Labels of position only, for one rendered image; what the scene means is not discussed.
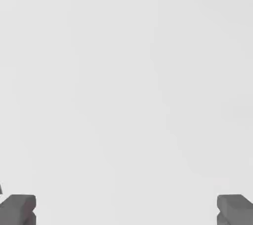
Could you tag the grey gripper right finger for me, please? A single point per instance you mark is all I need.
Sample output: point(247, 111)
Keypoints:
point(235, 210)

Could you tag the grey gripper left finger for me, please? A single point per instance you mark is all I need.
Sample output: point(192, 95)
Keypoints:
point(16, 210)

